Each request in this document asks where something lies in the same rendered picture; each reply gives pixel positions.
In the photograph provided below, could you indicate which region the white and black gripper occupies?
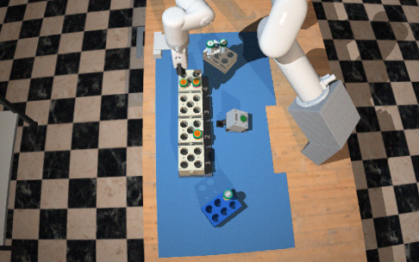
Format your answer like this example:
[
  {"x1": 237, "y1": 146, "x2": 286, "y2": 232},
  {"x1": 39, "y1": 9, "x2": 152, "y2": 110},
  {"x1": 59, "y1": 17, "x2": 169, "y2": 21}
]
[{"x1": 171, "y1": 48, "x2": 188, "y2": 75}]

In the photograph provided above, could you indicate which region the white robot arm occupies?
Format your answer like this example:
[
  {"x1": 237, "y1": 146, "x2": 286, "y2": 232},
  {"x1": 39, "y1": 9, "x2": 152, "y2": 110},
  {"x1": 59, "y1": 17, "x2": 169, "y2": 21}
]
[{"x1": 153, "y1": 0, "x2": 335, "y2": 108}]

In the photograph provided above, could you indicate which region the blue bench mat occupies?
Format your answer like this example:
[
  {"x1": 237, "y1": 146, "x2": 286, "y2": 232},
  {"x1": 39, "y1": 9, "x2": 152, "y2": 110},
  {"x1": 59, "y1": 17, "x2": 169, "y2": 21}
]
[{"x1": 155, "y1": 31, "x2": 295, "y2": 258}]

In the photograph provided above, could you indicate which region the blue tube rack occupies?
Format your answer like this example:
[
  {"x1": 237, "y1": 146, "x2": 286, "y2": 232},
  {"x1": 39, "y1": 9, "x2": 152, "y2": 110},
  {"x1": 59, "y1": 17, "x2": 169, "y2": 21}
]
[{"x1": 201, "y1": 192, "x2": 241, "y2": 227}]

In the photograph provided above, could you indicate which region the white bucket adapter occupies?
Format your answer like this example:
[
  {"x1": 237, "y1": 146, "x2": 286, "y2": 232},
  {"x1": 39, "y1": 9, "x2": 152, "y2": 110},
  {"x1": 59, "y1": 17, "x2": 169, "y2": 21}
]
[
  {"x1": 178, "y1": 70, "x2": 202, "y2": 93},
  {"x1": 178, "y1": 93, "x2": 203, "y2": 119},
  {"x1": 178, "y1": 118, "x2": 203, "y2": 146},
  {"x1": 178, "y1": 145, "x2": 204, "y2": 176}
]

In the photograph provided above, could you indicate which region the white tube rack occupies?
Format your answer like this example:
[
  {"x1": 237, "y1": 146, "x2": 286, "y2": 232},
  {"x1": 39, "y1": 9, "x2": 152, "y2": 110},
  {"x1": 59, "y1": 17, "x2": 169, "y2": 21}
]
[{"x1": 203, "y1": 40, "x2": 237, "y2": 74}]

